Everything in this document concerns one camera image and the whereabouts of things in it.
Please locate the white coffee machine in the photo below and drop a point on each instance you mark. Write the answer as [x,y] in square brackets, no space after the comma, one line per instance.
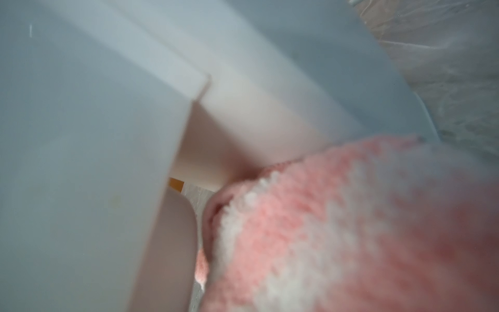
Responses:
[103,101]

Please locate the pink cloth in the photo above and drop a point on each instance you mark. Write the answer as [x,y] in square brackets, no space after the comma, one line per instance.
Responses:
[384,224]

